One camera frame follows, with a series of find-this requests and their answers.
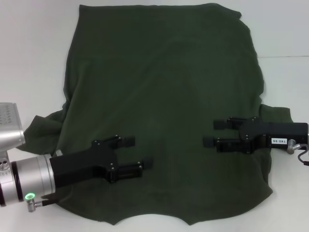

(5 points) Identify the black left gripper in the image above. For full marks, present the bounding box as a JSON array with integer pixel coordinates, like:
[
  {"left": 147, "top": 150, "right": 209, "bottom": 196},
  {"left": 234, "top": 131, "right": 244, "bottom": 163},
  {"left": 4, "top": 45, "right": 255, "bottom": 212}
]
[{"left": 49, "top": 135, "right": 155, "bottom": 189}]

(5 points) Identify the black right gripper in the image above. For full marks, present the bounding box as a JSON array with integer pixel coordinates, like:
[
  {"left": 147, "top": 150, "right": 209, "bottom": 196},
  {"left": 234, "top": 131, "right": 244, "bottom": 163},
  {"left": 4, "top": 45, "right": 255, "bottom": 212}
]
[{"left": 203, "top": 116, "right": 309, "bottom": 154}]

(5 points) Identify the dark green shirt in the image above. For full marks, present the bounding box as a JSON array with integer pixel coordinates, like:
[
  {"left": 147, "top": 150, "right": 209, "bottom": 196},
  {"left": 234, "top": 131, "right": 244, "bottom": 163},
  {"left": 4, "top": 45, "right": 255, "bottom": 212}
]
[{"left": 24, "top": 2, "right": 294, "bottom": 220}]

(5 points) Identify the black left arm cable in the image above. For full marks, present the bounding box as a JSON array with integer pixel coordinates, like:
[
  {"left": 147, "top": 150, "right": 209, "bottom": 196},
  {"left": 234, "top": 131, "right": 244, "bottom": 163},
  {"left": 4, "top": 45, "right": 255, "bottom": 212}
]
[{"left": 26, "top": 193, "right": 59, "bottom": 213}]

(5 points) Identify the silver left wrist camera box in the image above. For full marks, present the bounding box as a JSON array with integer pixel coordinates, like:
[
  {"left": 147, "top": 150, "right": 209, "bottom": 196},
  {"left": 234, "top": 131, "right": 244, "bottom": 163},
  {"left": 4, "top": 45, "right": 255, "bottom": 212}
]
[{"left": 0, "top": 102, "right": 26, "bottom": 148}]

